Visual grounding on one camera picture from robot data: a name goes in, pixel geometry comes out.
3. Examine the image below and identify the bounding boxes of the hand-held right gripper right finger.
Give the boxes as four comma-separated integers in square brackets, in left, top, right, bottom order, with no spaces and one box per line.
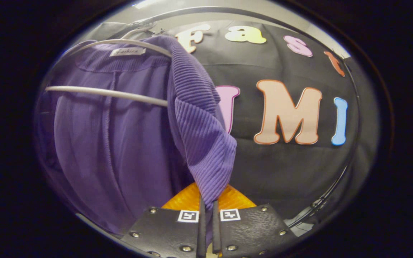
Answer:
[212,184,299,258]

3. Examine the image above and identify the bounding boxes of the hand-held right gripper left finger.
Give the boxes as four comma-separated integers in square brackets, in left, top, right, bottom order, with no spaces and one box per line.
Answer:
[120,182,207,258]

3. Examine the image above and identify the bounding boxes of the purple ribbed jacket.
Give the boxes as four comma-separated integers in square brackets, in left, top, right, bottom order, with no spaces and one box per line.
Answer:
[35,35,238,248]

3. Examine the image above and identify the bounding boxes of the large white clothes hanger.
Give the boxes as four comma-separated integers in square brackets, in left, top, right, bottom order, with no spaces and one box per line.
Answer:
[44,21,173,108]

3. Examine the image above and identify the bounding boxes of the black metal clothes rack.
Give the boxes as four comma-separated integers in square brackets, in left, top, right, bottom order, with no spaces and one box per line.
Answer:
[115,5,362,230]

